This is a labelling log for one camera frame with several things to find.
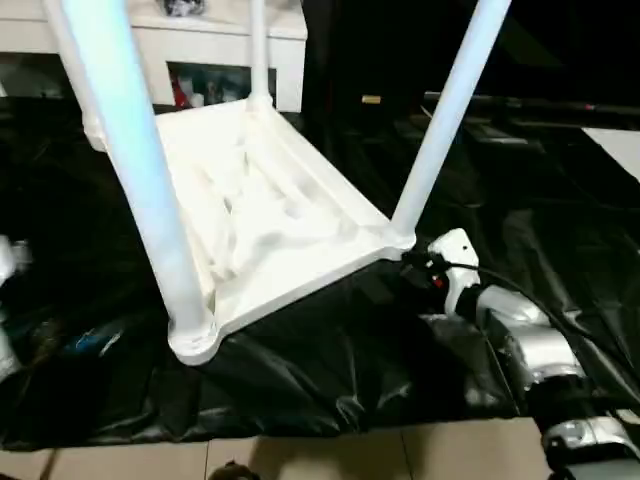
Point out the white flat sheet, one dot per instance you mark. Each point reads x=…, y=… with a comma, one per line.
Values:
x=618, y=150

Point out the white cabinet with glass doors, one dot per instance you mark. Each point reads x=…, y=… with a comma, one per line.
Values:
x=220, y=40

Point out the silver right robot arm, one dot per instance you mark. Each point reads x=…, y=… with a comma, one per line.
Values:
x=530, y=340

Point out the black backdrop cloth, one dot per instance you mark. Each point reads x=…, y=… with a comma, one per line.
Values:
x=560, y=40

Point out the red bottle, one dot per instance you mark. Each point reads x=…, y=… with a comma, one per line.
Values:
x=180, y=92

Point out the small tan label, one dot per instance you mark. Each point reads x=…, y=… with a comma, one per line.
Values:
x=372, y=100

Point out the white plastic table leg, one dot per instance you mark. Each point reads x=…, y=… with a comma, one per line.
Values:
x=450, y=110
x=259, y=50
x=130, y=150

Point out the small grey patterned box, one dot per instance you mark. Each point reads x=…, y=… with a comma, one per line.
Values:
x=183, y=6

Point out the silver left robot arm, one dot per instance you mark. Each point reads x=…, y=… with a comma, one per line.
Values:
x=6, y=345

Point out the black plastic mat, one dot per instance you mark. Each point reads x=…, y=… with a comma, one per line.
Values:
x=500, y=200

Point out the black robot left foot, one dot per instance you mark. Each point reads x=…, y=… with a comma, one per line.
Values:
x=233, y=472

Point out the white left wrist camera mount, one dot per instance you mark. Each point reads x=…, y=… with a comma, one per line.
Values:
x=10, y=258

